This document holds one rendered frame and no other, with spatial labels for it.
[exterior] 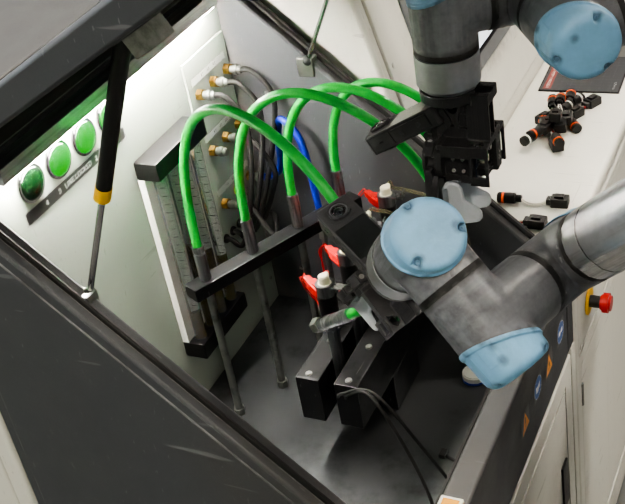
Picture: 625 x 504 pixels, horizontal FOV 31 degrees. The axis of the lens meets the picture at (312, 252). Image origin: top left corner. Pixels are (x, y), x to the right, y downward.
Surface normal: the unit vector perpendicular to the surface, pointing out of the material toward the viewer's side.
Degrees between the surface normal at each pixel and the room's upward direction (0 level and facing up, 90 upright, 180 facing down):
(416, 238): 45
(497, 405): 0
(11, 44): 0
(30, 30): 0
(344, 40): 90
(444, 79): 89
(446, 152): 90
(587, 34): 90
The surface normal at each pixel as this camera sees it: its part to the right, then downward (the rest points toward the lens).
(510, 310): 0.40, -0.37
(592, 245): -0.75, 0.42
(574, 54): 0.18, 0.51
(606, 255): -0.46, 0.73
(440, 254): 0.09, -0.23
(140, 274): 0.90, 0.11
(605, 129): -0.15, -0.82
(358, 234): -0.25, -0.61
